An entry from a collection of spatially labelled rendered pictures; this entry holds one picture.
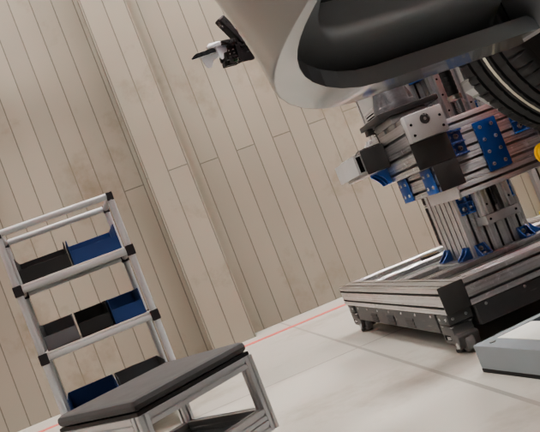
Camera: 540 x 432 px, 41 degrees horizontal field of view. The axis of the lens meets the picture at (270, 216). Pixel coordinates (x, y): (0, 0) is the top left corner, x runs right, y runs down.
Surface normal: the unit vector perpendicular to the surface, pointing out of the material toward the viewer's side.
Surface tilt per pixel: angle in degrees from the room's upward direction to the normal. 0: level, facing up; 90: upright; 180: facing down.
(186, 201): 90
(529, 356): 90
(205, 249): 90
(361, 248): 90
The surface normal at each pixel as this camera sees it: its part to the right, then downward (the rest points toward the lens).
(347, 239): 0.15, -0.09
